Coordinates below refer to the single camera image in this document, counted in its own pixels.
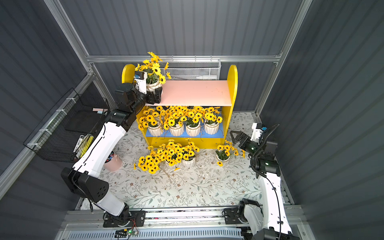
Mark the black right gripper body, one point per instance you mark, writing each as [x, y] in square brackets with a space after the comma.
[244, 141]

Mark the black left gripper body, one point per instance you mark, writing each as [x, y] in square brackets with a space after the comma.
[153, 96]

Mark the sunflower pot top shelf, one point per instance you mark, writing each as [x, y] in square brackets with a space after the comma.
[170, 154]
[156, 77]

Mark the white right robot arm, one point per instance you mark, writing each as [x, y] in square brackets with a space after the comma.
[268, 221]

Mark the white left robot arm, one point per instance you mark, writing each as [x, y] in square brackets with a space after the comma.
[83, 178]

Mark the yellow wooden shelf unit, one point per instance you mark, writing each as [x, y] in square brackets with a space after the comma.
[204, 93]

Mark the pink sticky note pad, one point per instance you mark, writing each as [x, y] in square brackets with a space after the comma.
[100, 111]

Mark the yellow book in basket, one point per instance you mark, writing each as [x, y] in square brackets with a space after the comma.
[82, 145]

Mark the pen holder with markers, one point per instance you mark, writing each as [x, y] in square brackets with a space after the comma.
[113, 162]

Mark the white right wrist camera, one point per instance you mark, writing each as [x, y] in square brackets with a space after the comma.
[258, 129]

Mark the white wire basket behind shelf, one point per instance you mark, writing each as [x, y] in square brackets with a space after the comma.
[193, 70]

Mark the black wire wall basket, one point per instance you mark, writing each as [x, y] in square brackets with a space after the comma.
[56, 140]

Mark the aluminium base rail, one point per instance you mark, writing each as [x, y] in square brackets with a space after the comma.
[159, 218]

